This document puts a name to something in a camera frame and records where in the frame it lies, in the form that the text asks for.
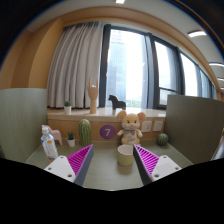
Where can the pink wooden horse figure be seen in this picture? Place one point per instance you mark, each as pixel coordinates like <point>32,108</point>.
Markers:
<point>56,134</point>

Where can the tall green ceramic cactus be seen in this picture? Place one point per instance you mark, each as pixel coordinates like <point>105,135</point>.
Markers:
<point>84,129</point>

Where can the windowsill plant in white pot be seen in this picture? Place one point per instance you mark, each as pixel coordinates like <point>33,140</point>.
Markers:
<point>67,108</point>

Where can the clear plastic water bottle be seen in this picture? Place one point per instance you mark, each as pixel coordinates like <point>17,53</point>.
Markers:
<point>48,144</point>

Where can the beige mouse plush toy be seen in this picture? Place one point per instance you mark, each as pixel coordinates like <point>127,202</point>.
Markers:
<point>130,132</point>

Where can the small plant in white pot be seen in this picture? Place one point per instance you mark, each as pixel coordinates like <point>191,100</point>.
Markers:
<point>71,139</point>

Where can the beige curtain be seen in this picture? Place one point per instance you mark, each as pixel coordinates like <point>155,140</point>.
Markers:
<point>76,60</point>

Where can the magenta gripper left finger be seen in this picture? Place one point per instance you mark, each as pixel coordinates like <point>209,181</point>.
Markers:
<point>74,167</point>

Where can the purple round number seven sticker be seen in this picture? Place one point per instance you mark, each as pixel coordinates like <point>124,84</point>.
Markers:
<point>107,132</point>

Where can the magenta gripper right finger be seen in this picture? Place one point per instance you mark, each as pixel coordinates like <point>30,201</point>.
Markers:
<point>151,166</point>

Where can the black horse figure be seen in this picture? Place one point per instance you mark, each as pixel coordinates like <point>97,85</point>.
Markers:
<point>116,103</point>

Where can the pale yellow paper cup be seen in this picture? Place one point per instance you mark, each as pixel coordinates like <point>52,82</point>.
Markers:
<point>125,155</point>

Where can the wooden hand model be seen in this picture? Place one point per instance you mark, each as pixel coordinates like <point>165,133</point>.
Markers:
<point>93,95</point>

